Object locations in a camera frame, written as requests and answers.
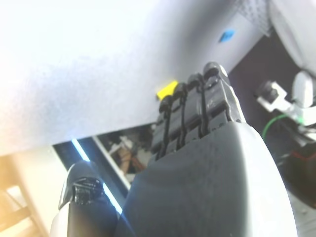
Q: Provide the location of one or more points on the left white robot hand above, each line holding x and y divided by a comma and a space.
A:
202, 187

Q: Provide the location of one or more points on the blue block with two holes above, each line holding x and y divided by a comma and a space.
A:
227, 36

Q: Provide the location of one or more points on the yellow rectangular block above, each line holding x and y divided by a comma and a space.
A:
168, 90

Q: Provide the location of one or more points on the white column with blue strip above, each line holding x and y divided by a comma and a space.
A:
81, 150

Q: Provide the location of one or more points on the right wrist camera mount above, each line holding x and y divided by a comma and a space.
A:
274, 101

